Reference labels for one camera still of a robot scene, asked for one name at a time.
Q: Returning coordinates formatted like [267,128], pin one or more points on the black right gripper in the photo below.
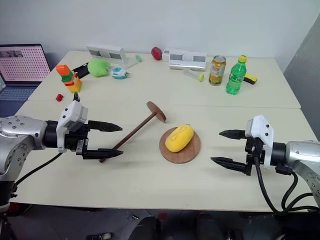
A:
[255,152]

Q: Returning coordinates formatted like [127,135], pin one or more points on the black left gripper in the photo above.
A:
[75,140]

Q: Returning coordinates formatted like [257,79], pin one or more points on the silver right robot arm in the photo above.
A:
[297,155]

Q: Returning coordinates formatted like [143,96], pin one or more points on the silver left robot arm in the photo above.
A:
[20,135]

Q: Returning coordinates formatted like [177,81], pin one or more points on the wooden stick with disc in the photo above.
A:
[136,130]

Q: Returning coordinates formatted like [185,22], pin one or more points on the round wooden plate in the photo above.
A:
[185,155]

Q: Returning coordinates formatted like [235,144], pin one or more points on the yellow plush toy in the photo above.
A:
[178,138]

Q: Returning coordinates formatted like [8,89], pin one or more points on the small red block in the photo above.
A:
[59,97]

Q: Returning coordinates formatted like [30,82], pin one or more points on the white and teal gadget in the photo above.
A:
[118,73]

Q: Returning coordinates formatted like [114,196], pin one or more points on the orange green yellow block stack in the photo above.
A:
[70,78]

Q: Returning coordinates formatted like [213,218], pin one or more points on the green plastic bottle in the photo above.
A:
[236,77]

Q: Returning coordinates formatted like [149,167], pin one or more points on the yellow and black tool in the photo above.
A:
[251,78]

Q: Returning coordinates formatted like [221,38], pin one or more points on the green plush toy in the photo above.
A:
[98,67]

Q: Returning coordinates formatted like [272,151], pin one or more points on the flat black object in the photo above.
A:
[81,70]

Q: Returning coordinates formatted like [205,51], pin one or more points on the yellow orange drink can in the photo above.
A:
[217,71]

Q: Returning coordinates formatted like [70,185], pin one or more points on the clear tube with yellow-green cap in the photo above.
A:
[195,74]

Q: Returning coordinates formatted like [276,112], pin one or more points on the clear tube with green cap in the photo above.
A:
[133,61]

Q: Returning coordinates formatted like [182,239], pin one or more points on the white box with grey windows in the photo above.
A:
[105,53]

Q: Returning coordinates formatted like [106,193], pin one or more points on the dark rounded shape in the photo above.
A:
[146,228]

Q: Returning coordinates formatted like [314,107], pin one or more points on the grey partition panel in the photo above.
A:
[305,80]

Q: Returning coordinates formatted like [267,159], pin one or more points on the white box with round mark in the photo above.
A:
[187,58]

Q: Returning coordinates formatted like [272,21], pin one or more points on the red round object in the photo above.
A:
[156,53]

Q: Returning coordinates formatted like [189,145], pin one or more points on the small white box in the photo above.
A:
[165,55]

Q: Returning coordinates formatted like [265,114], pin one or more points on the open laptop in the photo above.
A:
[22,65]

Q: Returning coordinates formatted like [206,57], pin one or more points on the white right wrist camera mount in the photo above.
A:
[262,130]

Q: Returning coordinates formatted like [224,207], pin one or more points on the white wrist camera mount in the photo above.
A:
[72,112]
[262,130]

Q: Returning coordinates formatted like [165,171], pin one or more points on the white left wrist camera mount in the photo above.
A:
[72,112]

